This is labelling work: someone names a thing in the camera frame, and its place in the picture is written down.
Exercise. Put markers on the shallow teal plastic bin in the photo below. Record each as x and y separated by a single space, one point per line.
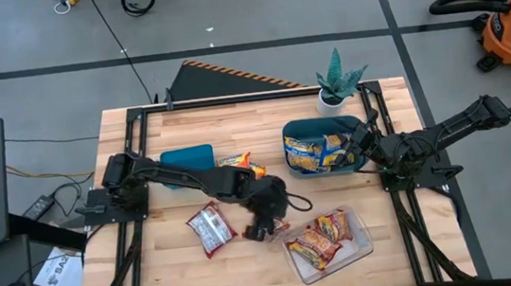
188 162

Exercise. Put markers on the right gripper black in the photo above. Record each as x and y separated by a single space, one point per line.
364 142

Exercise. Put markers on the black hazard-striped floor mat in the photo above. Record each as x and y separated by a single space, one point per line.
211 81

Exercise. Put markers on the red Maruchan beef ramen pack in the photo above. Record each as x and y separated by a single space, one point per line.
281 228
211 228
314 246
335 225

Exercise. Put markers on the deep teal plastic bin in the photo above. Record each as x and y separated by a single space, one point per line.
313 127

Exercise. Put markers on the orange Maruchan ramen pack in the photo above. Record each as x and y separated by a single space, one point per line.
234 160
258 170

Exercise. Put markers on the snake plant in white pot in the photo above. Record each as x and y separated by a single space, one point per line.
337 82

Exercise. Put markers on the black power adapter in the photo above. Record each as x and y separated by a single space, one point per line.
39 207

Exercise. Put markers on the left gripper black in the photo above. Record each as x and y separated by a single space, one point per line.
268 199

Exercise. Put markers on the clear plastic bin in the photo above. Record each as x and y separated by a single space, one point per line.
344 260

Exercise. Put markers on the blue Maruchan ramen pack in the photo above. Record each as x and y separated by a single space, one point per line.
334 146
304 157

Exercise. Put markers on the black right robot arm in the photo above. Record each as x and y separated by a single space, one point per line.
445 135

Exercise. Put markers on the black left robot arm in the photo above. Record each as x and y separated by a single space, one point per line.
182 174

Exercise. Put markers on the black aluminium table frame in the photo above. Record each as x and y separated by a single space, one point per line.
251 98

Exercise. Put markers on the white printed cardboard box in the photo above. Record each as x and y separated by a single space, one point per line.
60 273

